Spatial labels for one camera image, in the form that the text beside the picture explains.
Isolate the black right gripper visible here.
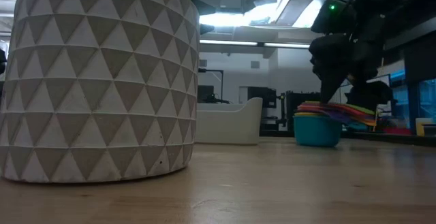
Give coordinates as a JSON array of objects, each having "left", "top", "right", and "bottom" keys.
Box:
[{"left": 309, "top": 19, "right": 393, "bottom": 113}]

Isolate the orange measuring cup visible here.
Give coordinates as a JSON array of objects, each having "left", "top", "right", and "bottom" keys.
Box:
[{"left": 299, "top": 103, "right": 377, "bottom": 127}]

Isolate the teal measuring cup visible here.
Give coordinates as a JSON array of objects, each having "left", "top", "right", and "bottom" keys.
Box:
[{"left": 293, "top": 114, "right": 343, "bottom": 148}]

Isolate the grey plastic basket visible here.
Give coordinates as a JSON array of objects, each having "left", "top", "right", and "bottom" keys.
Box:
[{"left": 196, "top": 97, "right": 264, "bottom": 146}]

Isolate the grey ceiling box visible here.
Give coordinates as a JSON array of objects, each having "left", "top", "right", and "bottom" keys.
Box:
[{"left": 219, "top": 0, "right": 243, "bottom": 13}]

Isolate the white ceiling light tube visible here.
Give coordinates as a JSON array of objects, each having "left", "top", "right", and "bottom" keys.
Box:
[
  {"left": 264, "top": 42, "right": 311, "bottom": 50},
  {"left": 200, "top": 39, "right": 259, "bottom": 47}
]

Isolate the black equipment rack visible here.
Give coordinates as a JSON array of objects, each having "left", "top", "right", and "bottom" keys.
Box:
[{"left": 285, "top": 90, "right": 323, "bottom": 129}]

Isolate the black desk monitor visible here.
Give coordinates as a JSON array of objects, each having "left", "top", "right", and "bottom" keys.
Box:
[{"left": 197, "top": 67, "right": 231, "bottom": 105}]

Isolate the pale yellow box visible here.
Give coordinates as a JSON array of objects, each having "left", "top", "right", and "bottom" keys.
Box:
[{"left": 414, "top": 117, "right": 436, "bottom": 137}]

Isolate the black equipment stand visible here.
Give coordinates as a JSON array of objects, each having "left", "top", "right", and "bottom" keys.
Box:
[{"left": 247, "top": 86, "right": 286, "bottom": 137}]

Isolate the white geometric concrete planter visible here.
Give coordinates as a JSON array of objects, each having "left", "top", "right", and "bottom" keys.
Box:
[{"left": 0, "top": 0, "right": 201, "bottom": 185}]

